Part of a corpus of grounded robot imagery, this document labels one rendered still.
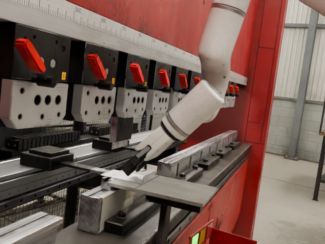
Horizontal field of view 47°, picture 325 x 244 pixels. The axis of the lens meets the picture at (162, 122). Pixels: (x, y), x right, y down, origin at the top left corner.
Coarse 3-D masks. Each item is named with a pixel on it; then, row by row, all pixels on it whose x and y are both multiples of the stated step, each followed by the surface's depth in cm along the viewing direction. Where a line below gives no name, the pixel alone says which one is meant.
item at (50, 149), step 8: (24, 152) 112; (32, 152) 112; (40, 152) 111; (48, 152) 111; (56, 152) 113; (64, 152) 116; (24, 160) 112; (32, 160) 111; (40, 160) 110; (48, 160) 109; (56, 160) 111; (64, 160) 115; (72, 160) 119; (40, 168) 110; (48, 168) 109; (56, 168) 112; (80, 168) 110; (88, 168) 110; (96, 168) 111
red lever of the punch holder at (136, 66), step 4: (132, 64) 92; (136, 64) 92; (132, 68) 93; (136, 68) 92; (140, 68) 94; (132, 72) 94; (136, 72) 93; (140, 72) 94; (136, 76) 94; (140, 76) 94; (136, 80) 96; (140, 80) 95; (140, 84) 97; (136, 88) 99; (140, 88) 98; (144, 88) 98
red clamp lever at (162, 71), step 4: (160, 72) 111; (164, 72) 111; (160, 76) 112; (164, 76) 112; (164, 80) 113; (168, 80) 114; (164, 84) 115; (168, 84) 115; (160, 88) 118; (164, 88) 117; (168, 88) 117; (164, 92) 118; (168, 92) 117
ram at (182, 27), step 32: (0, 0) 54; (96, 0) 78; (128, 0) 91; (160, 0) 110; (192, 0) 139; (256, 0) 289; (64, 32) 69; (96, 32) 80; (160, 32) 114; (192, 32) 145; (192, 64) 151
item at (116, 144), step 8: (112, 120) 103; (120, 120) 104; (128, 120) 109; (112, 128) 103; (120, 128) 105; (128, 128) 109; (112, 136) 103; (120, 136) 105; (128, 136) 110; (112, 144) 103; (120, 144) 108
